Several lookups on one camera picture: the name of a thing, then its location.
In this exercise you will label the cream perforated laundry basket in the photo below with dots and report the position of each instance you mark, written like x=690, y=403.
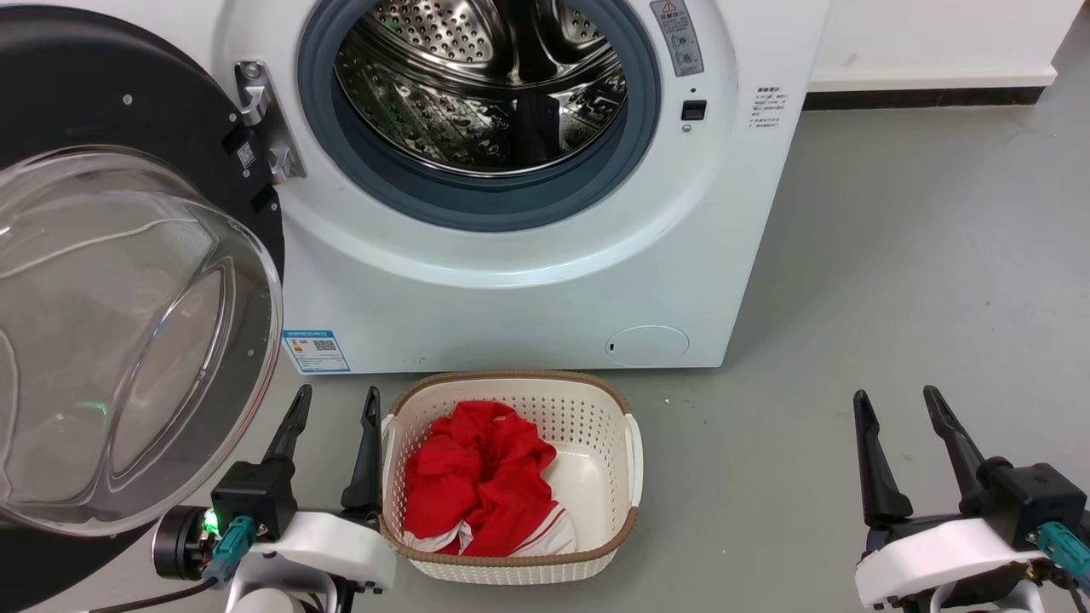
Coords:
x=596, y=477

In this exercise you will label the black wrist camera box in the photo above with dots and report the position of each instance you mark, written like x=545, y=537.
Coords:
x=1035, y=498
x=255, y=498

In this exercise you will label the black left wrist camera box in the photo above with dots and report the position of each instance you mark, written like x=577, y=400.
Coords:
x=255, y=498

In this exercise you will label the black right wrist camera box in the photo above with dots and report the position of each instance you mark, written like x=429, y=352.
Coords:
x=1035, y=498

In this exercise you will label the stainless steel washer drum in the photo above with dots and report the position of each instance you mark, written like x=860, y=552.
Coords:
x=460, y=94

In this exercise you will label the metal door hinge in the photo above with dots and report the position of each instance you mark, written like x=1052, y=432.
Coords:
x=266, y=128

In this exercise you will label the dark baseboard strip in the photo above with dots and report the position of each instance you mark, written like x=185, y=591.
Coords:
x=920, y=97

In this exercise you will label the black round glass washer door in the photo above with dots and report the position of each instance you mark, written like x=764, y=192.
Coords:
x=85, y=85

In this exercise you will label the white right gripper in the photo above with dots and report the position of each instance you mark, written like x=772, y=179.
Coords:
x=937, y=553

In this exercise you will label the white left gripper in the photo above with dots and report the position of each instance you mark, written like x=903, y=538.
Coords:
x=332, y=549

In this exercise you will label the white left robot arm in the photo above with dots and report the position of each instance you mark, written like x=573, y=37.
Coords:
x=277, y=603

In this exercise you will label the black door latch slot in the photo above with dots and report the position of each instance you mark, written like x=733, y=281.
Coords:
x=694, y=110

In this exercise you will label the round white filter cover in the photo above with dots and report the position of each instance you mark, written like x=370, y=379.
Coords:
x=647, y=346

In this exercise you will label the blue energy label sticker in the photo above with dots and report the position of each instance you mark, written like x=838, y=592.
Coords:
x=316, y=352

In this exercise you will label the white front-load washing machine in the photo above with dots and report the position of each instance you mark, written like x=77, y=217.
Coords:
x=511, y=298

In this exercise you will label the red and white garment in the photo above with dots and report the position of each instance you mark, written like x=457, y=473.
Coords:
x=477, y=485

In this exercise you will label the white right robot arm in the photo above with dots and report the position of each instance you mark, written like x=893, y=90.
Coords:
x=988, y=596

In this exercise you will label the grey warning sticker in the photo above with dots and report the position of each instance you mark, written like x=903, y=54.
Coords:
x=677, y=38

